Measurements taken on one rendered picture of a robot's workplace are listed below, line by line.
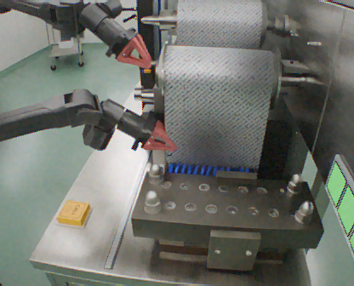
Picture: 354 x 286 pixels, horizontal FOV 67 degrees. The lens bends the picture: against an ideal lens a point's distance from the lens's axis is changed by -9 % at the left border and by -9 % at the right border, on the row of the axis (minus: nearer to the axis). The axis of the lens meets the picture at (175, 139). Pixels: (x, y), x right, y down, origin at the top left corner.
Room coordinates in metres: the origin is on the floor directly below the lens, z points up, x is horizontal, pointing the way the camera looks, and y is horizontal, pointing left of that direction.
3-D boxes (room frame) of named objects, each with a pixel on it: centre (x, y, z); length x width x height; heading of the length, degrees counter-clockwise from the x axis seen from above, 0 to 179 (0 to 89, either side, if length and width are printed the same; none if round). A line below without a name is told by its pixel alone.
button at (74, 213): (0.54, 0.27, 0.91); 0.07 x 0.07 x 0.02; 83
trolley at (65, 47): (5.12, 1.98, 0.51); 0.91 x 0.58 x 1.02; 17
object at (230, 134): (0.59, -0.09, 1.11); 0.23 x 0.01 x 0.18; 83
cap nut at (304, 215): (0.41, -0.27, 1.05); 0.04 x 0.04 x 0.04
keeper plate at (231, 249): (0.38, -0.12, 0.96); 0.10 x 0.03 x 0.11; 83
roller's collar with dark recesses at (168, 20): (0.92, 0.02, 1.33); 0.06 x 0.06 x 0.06; 83
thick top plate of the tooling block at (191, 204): (0.47, -0.12, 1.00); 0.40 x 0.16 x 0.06; 83
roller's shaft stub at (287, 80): (0.63, -0.27, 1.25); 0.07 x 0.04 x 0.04; 83
